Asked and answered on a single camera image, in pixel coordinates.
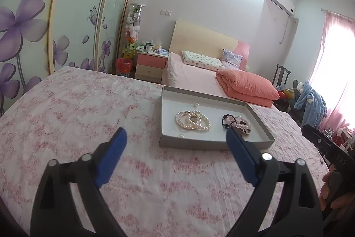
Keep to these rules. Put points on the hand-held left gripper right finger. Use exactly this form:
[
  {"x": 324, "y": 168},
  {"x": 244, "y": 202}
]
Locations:
[{"x": 241, "y": 155}]

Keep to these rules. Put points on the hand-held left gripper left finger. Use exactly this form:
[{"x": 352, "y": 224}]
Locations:
[{"x": 112, "y": 156}]

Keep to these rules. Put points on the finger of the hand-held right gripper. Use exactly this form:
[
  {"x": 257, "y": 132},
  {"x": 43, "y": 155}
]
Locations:
[{"x": 319, "y": 140}]

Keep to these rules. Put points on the grey cardboard box tray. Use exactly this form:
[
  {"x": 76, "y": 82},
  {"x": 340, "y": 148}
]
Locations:
[{"x": 194, "y": 144}]

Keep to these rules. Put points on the person's right hand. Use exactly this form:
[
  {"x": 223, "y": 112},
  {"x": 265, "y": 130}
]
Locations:
[{"x": 325, "y": 194}]

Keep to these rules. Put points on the blue plush garment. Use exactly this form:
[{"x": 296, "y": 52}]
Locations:
[{"x": 312, "y": 103}]

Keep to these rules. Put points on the pink floral bedsheet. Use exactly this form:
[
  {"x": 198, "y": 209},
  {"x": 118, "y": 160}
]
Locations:
[{"x": 83, "y": 109}]

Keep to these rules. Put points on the orange folded quilt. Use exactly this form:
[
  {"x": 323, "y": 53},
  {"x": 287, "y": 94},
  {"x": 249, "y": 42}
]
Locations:
[{"x": 246, "y": 85}]

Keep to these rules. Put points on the black wooden chair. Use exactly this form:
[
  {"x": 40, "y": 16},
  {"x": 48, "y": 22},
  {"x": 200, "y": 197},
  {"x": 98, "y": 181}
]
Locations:
[{"x": 280, "y": 74}]

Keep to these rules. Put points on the pink curtain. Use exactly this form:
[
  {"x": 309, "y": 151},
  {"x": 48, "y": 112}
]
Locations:
[{"x": 338, "y": 64}]

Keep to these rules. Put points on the red trash bin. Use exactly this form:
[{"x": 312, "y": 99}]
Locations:
[{"x": 124, "y": 66}]

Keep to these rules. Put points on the pink bed mattress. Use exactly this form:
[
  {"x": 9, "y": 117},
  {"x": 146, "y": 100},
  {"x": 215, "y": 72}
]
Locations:
[{"x": 188, "y": 76}]

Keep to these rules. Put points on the lilac pillow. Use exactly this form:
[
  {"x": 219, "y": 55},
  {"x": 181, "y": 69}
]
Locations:
[{"x": 233, "y": 59}]

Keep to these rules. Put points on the pink and beige nightstand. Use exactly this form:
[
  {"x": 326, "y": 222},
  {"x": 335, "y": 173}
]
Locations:
[{"x": 149, "y": 67}]

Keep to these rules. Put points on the cream floral pillow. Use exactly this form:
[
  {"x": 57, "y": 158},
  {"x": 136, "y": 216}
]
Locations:
[{"x": 202, "y": 60}]

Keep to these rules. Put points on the yellow plush toy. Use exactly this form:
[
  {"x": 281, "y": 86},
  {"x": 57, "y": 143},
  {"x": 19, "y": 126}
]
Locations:
[{"x": 129, "y": 50}]

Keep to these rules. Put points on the white mug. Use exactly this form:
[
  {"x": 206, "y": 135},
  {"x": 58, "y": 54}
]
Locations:
[{"x": 149, "y": 47}]

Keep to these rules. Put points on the cream and pink headboard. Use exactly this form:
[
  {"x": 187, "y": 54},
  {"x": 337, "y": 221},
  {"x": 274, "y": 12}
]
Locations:
[{"x": 199, "y": 37}]

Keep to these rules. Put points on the clear plush toy tube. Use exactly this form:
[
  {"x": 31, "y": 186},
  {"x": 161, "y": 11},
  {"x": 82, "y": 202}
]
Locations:
[{"x": 134, "y": 26}]

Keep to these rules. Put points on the white air conditioner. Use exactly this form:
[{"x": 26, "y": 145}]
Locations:
[{"x": 280, "y": 2}]

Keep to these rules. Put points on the flower print wardrobe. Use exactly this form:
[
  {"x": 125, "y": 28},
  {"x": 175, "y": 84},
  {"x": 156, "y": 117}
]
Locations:
[{"x": 33, "y": 31}]

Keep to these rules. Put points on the white wall switch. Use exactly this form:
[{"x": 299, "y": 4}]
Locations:
[{"x": 165, "y": 12}]

